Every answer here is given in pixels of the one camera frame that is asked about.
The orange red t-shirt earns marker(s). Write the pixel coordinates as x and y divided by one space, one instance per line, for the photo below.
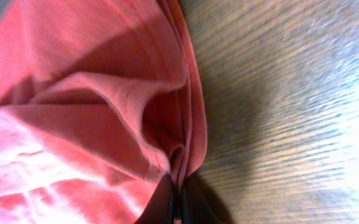
98 101

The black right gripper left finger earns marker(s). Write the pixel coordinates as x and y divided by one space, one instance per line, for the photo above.
161 207

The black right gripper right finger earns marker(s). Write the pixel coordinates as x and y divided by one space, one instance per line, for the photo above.
199 204

